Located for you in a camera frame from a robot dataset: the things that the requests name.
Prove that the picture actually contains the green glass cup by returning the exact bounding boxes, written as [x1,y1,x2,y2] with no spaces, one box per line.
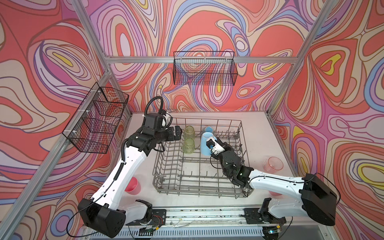
[182,138,195,155]
[183,126,196,140]

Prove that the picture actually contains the light blue mug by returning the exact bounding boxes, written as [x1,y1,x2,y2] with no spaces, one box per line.
[200,131,217,157]

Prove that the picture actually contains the blue floral ceramic mug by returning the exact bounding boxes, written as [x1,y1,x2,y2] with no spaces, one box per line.
[203,126,214,134]

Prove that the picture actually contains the clear pink glass cup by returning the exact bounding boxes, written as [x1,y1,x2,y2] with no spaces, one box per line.
[264,157,284,174]

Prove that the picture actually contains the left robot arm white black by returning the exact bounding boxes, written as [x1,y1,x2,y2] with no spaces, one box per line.
[78,111,182,238]

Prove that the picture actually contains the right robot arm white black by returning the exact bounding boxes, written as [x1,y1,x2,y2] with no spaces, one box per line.
[209,143,338,226]

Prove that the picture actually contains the pink plastic cup right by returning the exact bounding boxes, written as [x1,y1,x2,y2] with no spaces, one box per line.
[269,191,282,196]

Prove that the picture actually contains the pink plastic cup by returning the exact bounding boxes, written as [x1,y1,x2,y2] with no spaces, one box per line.
[125,177,142,195]
[269,191,282,196]

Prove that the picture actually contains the pink plastic cup left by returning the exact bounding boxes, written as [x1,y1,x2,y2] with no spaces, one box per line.
[125,177,142,195]

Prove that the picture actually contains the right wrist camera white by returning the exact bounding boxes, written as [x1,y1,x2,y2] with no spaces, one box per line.
[206,137,225,156]

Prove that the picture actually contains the grey wire dish rack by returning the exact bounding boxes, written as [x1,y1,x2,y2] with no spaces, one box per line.
[153,117,253,198]

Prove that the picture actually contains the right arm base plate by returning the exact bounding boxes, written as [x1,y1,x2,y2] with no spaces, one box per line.
[240,208,287,225]

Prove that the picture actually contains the black wire basket back wall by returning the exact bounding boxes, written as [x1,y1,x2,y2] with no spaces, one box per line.
[173,50,238,86]

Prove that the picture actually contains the black wire basket wall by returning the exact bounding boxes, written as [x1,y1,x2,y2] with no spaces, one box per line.
[173,50,238,86]
[62,83,129,154]

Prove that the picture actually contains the black wire basket left wall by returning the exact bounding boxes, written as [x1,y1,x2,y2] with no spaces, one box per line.
[62,83,129,154]

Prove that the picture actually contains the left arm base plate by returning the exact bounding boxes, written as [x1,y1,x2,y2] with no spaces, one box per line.
[126,209,167,227]

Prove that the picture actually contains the aluminium frame rails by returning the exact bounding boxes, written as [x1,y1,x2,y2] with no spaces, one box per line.
[0,0,340,240]

